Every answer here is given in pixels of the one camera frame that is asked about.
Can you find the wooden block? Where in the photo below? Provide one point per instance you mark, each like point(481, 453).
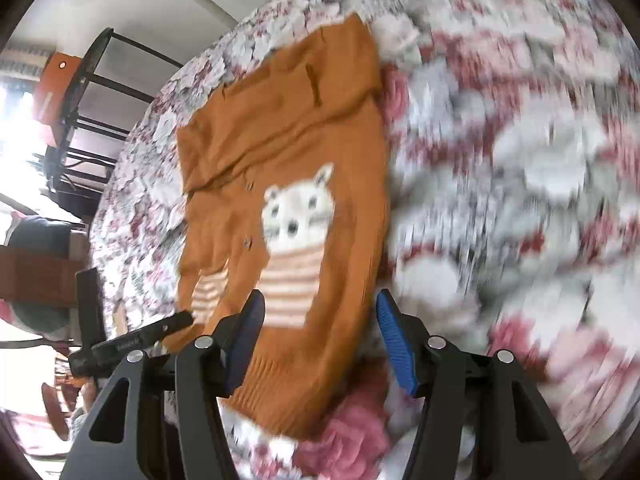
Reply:
point(118, 317)

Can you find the orange knitted cat cardigan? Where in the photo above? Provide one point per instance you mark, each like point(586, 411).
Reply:
point(300, 135)

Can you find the orange storage box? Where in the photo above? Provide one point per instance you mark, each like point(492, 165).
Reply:
point(52, 105)

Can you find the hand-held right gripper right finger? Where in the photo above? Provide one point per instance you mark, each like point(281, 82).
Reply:
point(395, 345)

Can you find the wooden armchair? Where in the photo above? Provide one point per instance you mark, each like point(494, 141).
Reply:
point(30, 265)

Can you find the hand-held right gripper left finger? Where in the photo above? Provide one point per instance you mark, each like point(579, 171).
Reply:
point(247, 330)

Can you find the black round metal shelf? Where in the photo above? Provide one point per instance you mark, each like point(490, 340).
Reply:
point(92, 57)

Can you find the floral rose blanket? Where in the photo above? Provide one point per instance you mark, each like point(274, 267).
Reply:
point(500, 160)

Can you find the grey cushion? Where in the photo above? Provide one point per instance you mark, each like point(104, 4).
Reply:
point(40, 235)

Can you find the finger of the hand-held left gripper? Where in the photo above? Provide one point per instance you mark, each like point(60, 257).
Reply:
point(91, 305)
point(145, 334)

